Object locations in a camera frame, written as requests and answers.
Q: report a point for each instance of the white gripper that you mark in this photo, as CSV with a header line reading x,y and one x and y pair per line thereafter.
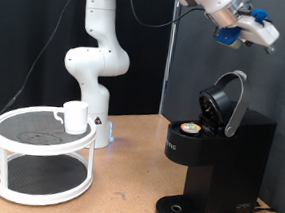
x,y
259,33

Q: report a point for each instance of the orange-rimmed coffee pod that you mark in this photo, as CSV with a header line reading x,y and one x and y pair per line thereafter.
x,y
191,127

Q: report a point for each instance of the black Keurig coffee machine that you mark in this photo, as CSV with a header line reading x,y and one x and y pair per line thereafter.
x,y
224,167

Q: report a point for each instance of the white mug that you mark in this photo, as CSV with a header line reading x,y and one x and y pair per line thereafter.
x,y
76,117

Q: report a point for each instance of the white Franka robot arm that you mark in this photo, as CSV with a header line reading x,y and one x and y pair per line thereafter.
x,y
96,59

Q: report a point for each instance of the vertical metal corner strip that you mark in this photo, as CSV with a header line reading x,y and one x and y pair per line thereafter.
x,y
168,68

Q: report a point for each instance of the white two-tier turntable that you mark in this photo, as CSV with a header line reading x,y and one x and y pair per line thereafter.
x,y
42,174

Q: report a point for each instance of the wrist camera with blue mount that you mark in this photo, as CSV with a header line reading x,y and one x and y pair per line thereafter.
x,y
227,35

